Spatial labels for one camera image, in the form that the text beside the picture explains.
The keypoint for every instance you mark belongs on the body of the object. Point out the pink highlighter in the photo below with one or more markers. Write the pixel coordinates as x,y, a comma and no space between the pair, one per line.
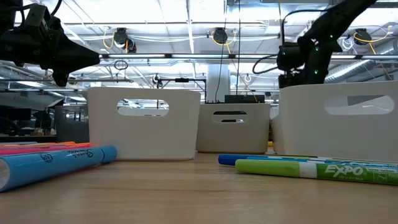
31,151

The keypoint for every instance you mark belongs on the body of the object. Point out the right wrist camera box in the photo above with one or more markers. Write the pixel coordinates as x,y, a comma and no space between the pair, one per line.
290,57

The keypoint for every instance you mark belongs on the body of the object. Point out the silver ventilation duct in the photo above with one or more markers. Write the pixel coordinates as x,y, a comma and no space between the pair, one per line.
357,67

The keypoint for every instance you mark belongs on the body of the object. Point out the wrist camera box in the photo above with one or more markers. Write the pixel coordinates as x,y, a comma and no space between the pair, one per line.
290,57
37,17

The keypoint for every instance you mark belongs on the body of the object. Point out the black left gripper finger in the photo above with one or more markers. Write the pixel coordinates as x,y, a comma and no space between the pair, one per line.
61,77
74,53

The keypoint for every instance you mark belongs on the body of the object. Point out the long ceiling light bar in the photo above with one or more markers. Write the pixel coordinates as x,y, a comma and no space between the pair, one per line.
140,56

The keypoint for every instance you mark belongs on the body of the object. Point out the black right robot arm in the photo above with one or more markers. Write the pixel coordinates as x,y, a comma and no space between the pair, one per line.
335,18

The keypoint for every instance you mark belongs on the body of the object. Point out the flat black box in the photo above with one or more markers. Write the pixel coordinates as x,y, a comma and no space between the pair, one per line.
244,99

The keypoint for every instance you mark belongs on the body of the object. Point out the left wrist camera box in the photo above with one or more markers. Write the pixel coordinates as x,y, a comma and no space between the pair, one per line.
37,17

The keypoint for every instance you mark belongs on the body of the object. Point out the dark blue Expo marker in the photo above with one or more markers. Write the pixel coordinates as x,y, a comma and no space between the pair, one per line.
227,159

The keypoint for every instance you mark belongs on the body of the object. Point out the blue Sharpie highlighter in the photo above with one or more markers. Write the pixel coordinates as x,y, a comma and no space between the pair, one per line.
46,168

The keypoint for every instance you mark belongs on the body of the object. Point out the black tube stand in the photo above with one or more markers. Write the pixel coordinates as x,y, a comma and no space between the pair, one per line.
182,80

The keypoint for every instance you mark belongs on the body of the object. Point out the orange highlighter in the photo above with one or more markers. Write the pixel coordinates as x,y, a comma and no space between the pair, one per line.
46,144

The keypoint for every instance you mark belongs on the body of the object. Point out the white building pillar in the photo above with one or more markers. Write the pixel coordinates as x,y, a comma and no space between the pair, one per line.
217,81

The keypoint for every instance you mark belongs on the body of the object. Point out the light green Expo marker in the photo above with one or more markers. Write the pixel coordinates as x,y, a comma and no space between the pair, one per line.
267,168

